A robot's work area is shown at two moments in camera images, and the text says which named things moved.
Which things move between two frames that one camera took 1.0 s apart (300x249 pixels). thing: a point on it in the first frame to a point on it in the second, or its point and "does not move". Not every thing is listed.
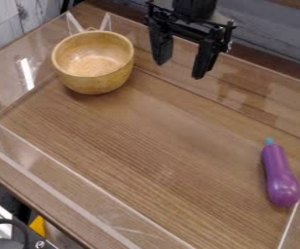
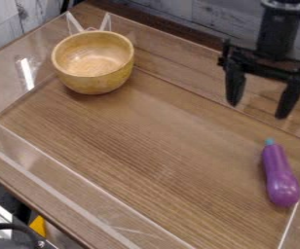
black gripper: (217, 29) to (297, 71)
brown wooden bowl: (93, 61) does not move
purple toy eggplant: (282, 184) does not move
